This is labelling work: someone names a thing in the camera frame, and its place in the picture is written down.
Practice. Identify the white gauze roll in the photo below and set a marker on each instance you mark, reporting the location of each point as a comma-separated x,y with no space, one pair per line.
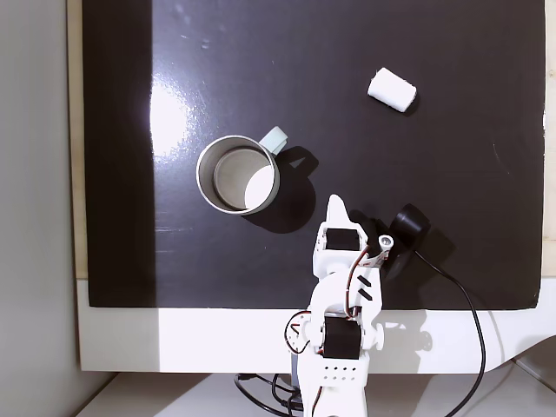
391,89

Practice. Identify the black table mat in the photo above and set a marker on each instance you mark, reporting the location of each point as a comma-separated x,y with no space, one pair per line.
260,43

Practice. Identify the black oval camera box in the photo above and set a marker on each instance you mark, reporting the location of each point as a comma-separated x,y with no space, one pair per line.
408,219

